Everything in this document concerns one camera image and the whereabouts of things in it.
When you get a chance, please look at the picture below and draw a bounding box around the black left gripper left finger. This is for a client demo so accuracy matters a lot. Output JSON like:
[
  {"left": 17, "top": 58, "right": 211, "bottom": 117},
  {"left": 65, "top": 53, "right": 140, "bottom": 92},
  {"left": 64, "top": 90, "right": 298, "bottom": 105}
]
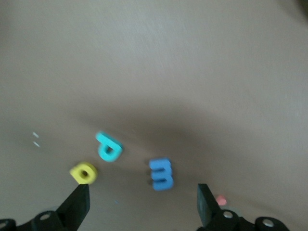
[{"left": 0, "top": 184, "right": 90, "bottom": 231}]

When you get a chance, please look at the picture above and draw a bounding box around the yellow foam letter d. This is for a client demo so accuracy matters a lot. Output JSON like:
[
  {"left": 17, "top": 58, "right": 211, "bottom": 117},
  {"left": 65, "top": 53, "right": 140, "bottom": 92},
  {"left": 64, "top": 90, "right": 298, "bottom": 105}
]
[{"left": 69, "top": 162, "right": 98, "bottom": 185}]

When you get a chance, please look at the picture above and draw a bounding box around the teal foam letter p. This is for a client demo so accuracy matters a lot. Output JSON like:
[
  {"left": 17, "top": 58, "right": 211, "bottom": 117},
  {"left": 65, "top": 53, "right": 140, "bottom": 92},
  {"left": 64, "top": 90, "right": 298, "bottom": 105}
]
[{"left": 95, "top": 131, "right": 124, "bottom": 163}]

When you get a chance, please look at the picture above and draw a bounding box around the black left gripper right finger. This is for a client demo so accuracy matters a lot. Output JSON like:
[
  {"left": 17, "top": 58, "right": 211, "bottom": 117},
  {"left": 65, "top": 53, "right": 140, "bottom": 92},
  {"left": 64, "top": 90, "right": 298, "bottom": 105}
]
[{"left": 196, "top": 183, "right": 289, "bottom": 231}]

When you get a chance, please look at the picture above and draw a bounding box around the brown table cover sheet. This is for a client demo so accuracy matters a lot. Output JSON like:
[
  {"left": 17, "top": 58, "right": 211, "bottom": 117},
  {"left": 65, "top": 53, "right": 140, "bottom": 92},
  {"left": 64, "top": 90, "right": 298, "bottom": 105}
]
[{"left": 0, "top": 0, "right": 308, "bottom": 231}]

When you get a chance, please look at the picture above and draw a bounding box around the blue foam letter m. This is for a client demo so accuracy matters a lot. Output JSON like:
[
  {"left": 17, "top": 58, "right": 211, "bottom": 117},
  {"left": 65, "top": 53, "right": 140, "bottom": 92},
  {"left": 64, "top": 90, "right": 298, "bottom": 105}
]
[{"left": 148, "top": 157, "right": 175, "bottom": 192}]

